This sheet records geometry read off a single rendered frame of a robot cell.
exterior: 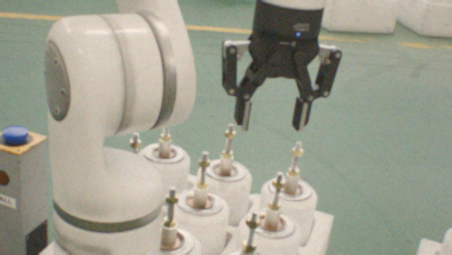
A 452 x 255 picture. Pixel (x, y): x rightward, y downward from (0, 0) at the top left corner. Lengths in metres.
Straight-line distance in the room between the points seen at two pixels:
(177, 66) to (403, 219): 1.14
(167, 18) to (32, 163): 0.55
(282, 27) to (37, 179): 0.52
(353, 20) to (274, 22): 2.56
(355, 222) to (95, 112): 1.09
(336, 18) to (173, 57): 2.73
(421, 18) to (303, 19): 2.81
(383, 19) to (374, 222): 1.95
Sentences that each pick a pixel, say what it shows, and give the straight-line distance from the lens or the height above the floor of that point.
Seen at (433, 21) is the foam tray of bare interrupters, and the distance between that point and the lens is 3.43.
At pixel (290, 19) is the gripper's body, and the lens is 0.62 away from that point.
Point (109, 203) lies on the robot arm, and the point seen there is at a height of 0.50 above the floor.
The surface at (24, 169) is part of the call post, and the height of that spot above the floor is 0.28.
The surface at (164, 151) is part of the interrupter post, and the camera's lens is 1.04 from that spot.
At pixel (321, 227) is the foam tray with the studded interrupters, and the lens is 1.05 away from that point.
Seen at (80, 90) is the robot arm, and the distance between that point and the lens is 0.40.
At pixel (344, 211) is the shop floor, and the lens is 1.47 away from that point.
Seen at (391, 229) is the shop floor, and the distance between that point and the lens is 1.45.
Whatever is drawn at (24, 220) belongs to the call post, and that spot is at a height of 0.19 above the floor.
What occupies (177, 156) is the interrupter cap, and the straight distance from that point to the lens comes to 1.05.
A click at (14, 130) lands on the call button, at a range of 0.95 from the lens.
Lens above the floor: 0.74
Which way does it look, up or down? 25 degrees down
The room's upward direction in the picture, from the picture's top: 7 degrees clockwise
